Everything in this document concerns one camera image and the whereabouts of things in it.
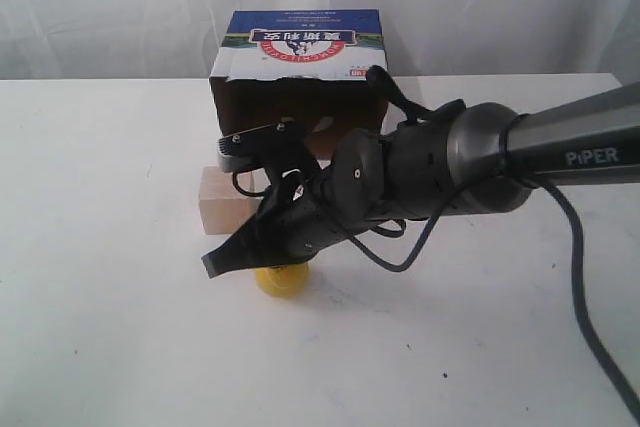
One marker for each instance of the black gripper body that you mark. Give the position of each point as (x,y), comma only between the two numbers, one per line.
(300,216)

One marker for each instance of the yellow tennis ball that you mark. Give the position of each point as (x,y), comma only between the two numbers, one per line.
(284,281)

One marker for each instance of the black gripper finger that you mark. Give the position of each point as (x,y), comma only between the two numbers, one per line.
(243,250)

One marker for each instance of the light wooden cube block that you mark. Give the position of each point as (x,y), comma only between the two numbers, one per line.
(222,208)

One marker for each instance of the printed cardboard box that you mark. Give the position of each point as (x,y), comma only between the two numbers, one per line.
(307,66)

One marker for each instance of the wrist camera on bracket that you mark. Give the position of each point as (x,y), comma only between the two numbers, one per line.
(276,148)

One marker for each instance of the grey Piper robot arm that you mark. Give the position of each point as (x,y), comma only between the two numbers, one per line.
(456,160)

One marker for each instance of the white backdrop curtain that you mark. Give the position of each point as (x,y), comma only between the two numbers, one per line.
(180,38)

